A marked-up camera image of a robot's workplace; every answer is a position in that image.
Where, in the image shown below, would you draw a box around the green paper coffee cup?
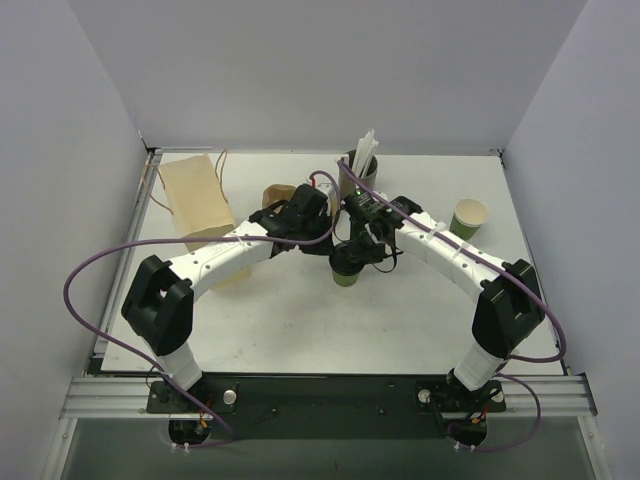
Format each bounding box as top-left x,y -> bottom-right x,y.
332,272 -> 359,287

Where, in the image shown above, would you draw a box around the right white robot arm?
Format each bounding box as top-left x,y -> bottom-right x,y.
344,189 -> 544,392

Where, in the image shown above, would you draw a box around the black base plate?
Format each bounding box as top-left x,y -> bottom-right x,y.
146,373 -> 506,444

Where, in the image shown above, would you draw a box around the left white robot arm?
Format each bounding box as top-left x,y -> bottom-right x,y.
121,184 -> 333,412

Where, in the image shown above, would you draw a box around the white wrapped straw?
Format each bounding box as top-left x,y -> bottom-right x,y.
351,129 -> 379,178

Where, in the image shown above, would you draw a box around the aluminium frame rail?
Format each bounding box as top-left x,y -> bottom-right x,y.
59,376 -> 598,419

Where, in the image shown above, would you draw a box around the black plastic cup lid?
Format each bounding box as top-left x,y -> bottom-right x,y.
329,242 -> 365,276

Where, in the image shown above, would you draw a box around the purple cable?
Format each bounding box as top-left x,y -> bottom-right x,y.
337,157 -> 569,454
63,171 -> 346,446

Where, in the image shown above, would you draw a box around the grey straw holder cup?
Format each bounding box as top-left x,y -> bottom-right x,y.
338,150 -> 378,198

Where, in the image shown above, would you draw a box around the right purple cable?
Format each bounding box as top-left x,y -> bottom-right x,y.
337,157 -> 569,454

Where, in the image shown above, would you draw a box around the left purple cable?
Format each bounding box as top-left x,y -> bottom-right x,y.
63,171 -> 346,446

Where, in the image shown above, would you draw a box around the brown cardboard cup carrier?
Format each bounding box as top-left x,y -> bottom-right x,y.
262,184 -> 296,208

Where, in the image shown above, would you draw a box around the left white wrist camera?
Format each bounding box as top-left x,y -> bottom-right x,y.
307,177 -> 336,202

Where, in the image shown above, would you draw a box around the brown paper bag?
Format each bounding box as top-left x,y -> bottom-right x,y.
158,153 -> 254,292

